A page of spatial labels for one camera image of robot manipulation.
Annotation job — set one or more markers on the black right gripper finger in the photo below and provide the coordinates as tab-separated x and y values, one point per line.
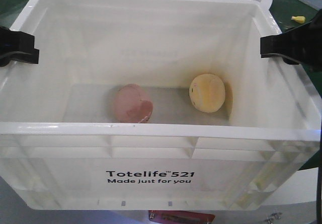
301	45

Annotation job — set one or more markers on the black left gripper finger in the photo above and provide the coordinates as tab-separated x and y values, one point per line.
18	46

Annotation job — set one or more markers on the yellow plush ball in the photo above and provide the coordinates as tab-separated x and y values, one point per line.
207	93

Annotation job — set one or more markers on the white plastic Totelife tote box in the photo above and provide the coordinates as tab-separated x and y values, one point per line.
63	148

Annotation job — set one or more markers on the pink plush ball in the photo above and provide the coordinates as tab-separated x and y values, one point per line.
132	104

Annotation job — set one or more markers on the small yellow toy piece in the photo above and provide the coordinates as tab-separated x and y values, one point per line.
299	19

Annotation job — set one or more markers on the red device below table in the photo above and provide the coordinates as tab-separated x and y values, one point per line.
179	216

